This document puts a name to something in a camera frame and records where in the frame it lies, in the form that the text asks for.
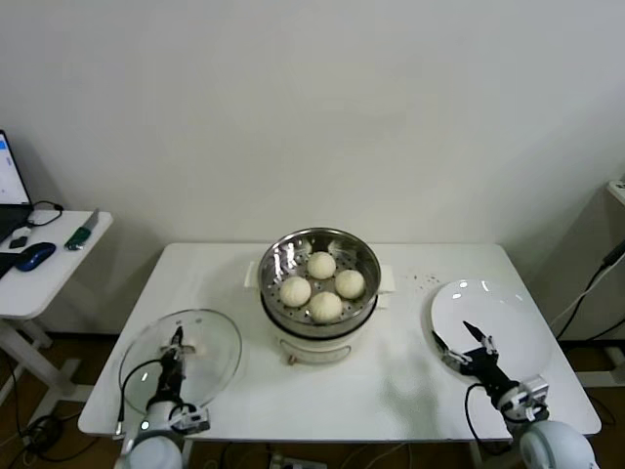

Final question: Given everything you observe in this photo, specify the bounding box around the stainless steel steamer basket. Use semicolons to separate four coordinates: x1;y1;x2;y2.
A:
243;227;396;338

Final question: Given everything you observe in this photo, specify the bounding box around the white steamed baozi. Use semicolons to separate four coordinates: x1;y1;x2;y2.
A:
306;251;337;280
279;277;313;308
307;291;344;323
334;269;366;300

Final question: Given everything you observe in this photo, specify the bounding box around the blue computer mouse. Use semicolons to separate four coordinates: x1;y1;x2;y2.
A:
13;241;58;272

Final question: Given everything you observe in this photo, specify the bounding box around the black wall cable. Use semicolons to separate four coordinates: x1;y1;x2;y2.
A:
556;241;625;342

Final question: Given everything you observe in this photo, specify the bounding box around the glass lid with beige handle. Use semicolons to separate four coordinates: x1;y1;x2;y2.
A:
118;308;243;414

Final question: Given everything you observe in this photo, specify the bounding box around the black looped desk cable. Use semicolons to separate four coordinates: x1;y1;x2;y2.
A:
26;199;64;229

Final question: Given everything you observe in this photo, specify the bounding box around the white round plate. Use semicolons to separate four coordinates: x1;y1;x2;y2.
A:
430;278;556;386

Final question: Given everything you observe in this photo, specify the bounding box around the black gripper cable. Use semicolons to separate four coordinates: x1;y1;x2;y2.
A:
463;383;514;446
114;359;166;439

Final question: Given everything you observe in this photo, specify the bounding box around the white power strip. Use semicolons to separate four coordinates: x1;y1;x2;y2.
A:
266;451;316;469

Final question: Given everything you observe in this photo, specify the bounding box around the white electric cooker base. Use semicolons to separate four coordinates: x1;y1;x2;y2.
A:
261;290;392;366

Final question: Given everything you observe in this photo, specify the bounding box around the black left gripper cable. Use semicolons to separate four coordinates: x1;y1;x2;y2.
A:
114;359;166;439

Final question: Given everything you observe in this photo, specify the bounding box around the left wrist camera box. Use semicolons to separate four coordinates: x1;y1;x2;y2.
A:
169;404;212;435

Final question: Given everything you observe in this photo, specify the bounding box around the black laptop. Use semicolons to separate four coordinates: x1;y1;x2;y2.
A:
0;129;34;245

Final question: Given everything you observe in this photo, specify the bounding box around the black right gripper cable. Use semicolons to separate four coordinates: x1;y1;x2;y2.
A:
463;383;514;446

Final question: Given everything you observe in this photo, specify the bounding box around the white wall cable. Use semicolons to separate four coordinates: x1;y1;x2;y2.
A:
551;266;625;329

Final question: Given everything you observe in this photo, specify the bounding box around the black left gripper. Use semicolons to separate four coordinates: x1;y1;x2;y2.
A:
157;325;195;403

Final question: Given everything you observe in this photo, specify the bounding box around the black floor cable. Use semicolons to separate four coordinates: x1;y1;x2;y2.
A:
0;351;99;465

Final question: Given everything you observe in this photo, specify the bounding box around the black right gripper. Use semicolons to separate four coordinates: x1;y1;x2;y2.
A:
431;320;520;398

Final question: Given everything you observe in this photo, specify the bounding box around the green handled tool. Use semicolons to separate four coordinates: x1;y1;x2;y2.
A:
64;207;101;252

